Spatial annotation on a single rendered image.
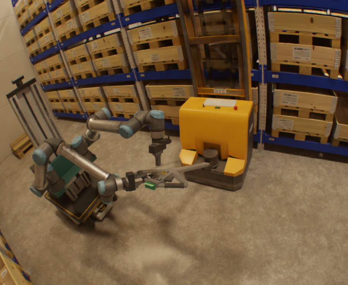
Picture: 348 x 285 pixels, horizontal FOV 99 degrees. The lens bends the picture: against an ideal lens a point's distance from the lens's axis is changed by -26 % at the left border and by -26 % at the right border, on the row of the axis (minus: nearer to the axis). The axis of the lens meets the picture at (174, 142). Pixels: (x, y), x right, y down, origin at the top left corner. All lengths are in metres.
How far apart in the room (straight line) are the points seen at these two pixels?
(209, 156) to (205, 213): 0.64
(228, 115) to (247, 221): 1.13
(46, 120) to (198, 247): 2.01
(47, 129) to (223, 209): 2.11
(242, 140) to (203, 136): 0.45
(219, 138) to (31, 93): 2.03
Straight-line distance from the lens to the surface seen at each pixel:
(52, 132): 2.31
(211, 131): 2.23
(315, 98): 2.56
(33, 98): 2.21
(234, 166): 2.26
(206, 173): 2.38
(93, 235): 2.59
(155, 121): 1.21
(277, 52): 2.38
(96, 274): 2.34
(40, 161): 1.54
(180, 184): 1.34
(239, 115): 2.10
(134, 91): 3.41
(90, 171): 1.54
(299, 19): 2.33
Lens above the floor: 1.92
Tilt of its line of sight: 35 degrees down
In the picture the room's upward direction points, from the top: 14 degrees counter-clockwise
